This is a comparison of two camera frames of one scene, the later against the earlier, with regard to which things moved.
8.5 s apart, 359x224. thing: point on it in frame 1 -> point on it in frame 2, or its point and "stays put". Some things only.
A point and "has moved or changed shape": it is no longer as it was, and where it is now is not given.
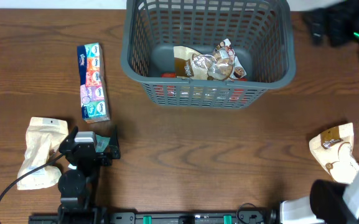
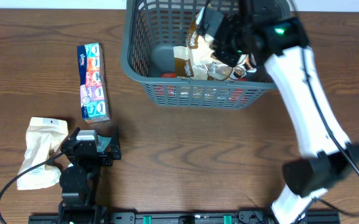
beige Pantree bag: (333, 148) has moved or changed shape
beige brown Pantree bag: (219, 64) stays put
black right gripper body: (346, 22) -> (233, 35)
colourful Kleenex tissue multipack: (93, 88) stays put
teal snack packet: (101, 144) stays put
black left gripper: (106, 160) stays put
